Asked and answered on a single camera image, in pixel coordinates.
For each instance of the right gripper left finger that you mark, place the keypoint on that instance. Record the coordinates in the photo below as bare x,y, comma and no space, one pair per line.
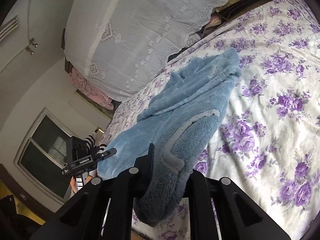
103,208

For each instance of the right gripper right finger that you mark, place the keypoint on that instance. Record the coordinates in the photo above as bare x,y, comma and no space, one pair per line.
221,208

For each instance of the blue fleece garment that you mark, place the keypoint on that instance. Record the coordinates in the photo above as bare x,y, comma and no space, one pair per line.
179,122

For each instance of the pink floral bedding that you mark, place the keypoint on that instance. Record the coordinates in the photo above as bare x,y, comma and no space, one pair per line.
90,90

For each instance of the purple floral bed sheet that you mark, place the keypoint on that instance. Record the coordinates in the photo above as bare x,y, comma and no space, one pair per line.
268,143

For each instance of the white cabinet door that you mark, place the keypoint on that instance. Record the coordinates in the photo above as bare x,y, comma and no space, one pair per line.
36,38

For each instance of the white lace cover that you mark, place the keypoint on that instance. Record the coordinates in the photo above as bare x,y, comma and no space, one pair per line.
121,45

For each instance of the window with frame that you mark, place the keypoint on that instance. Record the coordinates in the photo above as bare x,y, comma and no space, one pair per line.
42,155

